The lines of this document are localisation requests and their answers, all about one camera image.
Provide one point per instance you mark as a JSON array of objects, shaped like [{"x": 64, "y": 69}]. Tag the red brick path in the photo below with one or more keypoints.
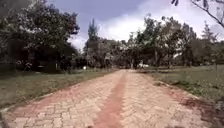
[{"x": 110, "y": 103}]

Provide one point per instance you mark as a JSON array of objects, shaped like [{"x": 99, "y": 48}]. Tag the wood of trees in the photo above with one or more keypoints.
[{"x": 110, "y": 50}]

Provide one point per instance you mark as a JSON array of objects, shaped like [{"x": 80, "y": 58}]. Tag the grass ground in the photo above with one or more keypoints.
[
  {"x": 36, "y": 85},
  {"x": 196, "y": 80}
]

